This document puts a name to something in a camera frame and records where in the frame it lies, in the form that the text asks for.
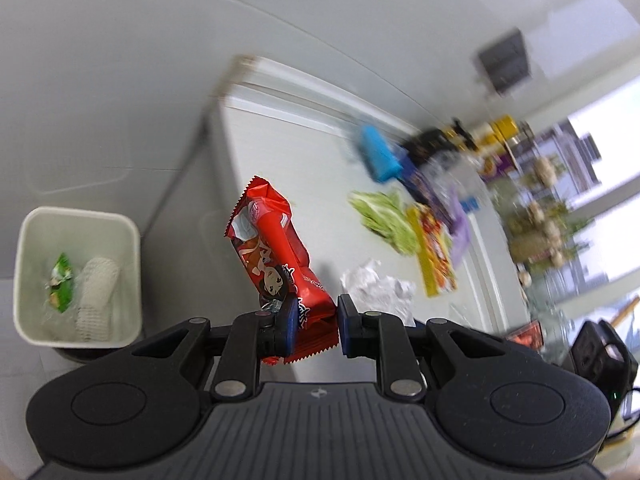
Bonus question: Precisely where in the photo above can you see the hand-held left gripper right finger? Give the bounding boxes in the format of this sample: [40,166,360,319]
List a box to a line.
[336,294,508,402]

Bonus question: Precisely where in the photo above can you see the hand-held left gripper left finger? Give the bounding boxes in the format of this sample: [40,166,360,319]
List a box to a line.
[125,294,302,402]

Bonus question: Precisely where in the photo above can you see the white tissue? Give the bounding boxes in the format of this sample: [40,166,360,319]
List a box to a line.
[340,258,417,327]

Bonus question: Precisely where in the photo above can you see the red snack packet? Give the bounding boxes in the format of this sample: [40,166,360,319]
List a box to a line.
[223,175,339,367]

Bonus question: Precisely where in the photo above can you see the yellow curry box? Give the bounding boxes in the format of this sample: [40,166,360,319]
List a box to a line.
[405,203,459,299]

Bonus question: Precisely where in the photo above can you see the dark blue snack wrapper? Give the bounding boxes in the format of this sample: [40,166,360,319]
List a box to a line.
[399,154,451,222]

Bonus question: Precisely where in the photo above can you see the white foam fruit net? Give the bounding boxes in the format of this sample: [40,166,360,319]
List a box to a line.
[74,304,112,344]
[81,257,121,307]

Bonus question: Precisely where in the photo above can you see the green snack wrapper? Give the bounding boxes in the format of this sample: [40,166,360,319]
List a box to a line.
[48,252,76,314]

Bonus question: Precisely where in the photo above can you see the white plastic bin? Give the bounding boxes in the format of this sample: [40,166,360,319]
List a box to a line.
[12,206,142,351]

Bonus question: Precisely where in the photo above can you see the green cabbage leaf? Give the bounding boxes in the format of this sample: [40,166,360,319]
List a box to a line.
[348,189,421,256]

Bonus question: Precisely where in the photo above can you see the sprouting garlic glass jar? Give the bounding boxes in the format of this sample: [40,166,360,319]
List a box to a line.
[520,154,562,189]
[504,194,552,227]
[507,220,567,264]

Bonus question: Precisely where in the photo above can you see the purple plastic glove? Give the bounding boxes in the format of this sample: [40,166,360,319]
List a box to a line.
[439,184,474,267]

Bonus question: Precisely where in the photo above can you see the window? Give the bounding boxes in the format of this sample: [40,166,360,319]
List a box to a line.
[564,74,640,313]

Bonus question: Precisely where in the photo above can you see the light blue plastic piece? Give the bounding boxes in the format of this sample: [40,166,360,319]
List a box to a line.
[359,123,404,184]

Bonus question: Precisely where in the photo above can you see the clear plastic bag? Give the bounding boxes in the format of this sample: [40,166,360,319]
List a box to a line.
[425,151,482,197]

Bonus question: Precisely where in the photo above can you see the black spray bottle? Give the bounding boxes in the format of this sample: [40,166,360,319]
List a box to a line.
[405,127,453,162]
[441,118,476,154]

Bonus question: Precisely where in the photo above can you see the purple instant noodle cup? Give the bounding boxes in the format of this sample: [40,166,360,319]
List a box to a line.
[479,152,517,182]

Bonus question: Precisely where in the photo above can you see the yellow-capped white bottle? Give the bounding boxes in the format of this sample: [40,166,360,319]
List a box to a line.
[479,114,519,157]

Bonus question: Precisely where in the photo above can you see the grey wall socket panel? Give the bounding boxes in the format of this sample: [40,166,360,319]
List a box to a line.
[474,29,532,94]

